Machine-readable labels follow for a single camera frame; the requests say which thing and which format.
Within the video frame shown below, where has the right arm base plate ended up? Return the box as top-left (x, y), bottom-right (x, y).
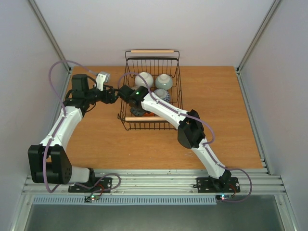
top-left (193, 177), bottom-right (241, 193)

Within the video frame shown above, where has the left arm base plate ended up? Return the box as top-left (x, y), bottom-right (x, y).
top-left (68, 177), bottom-right (112, 193)

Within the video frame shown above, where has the green dashed pattern bowl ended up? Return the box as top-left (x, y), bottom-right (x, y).
top-left (155, 74), bottom-right (173, 90)

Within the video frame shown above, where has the grey slotted cable duct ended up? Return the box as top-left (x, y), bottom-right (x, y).
top-left (33, 195), bottom-right (217, 206)

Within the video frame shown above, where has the white ribbed bowl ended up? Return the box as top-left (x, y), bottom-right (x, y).
top-left (134, 72), bottom-right (154, 88)

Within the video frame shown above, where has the right controller board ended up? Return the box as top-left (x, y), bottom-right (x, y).
top-left (216, 194), bottom-right (234, 201)

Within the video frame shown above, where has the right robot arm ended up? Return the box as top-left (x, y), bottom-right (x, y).
top-left (118, 85), bottom-right (231, 192)

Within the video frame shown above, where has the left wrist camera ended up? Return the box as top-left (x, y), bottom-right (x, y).
top-left (95, 72), bottom-right (111, 91)

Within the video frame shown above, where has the aluminium rail frame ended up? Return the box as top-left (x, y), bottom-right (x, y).
top-left (0, 0), bottom-right (308, 231)

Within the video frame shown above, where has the controller board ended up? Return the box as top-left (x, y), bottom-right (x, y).
top-left (216, 194), bottom-right (234, 201)
top-left (84, 195), bottom-right (100, 203)

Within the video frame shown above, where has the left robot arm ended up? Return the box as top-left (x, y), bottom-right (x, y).
top-left (28, 72), bottom-right (117, 192)

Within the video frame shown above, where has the black wire dish rack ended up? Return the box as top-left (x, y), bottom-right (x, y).
top-left (117, 49), bottom-right (186, 131)

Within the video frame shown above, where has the left controller board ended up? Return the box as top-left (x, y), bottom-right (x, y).
top-left (84, 195), bottom-right (100, 203)

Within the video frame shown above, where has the white orange bottomed bowl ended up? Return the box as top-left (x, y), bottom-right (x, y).
top-left (143, 112), bottom-right (155, 117)

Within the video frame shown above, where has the red patterned blue bowl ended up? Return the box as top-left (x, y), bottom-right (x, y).
top-left (154, 89), bottom-right (171, 103)

